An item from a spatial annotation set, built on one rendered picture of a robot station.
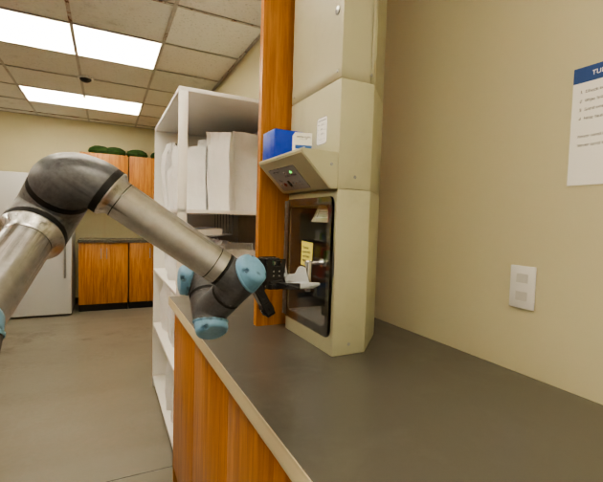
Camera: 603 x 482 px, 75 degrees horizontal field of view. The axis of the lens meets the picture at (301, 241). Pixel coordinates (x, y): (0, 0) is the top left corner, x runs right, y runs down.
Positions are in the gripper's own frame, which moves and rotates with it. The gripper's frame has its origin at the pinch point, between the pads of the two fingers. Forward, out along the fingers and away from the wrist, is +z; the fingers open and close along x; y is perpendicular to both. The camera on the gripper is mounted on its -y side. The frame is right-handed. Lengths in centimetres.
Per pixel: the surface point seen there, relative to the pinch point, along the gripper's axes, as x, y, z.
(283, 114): 32, 55, 5
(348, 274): -5.3, 2.5, 10.3
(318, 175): -4.3, 29.7, -0.1
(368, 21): -4, 74, 14
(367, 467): -50, -20, -15
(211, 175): 125, 41, 2
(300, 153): -3.7, 35.1, -5.5
